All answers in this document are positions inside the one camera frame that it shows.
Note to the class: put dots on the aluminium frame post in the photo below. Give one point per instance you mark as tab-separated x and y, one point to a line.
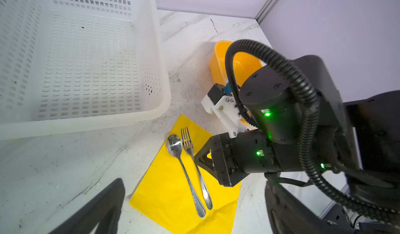
265	10

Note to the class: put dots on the white perforated plastic basket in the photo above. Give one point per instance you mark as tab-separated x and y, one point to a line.
80	65

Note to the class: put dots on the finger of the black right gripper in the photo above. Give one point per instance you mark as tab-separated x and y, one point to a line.
204	158

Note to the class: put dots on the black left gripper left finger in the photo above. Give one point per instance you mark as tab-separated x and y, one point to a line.
99	216

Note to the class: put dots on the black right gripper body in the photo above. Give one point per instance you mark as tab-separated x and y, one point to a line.
252	152

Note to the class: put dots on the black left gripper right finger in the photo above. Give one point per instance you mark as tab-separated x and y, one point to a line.
287	215

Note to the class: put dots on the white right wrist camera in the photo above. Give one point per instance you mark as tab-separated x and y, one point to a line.
218	102

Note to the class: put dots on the silver fork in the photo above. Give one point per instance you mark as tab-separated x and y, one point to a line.
189	149

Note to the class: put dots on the yellow plastic tray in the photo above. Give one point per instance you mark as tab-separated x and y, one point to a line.
244	65

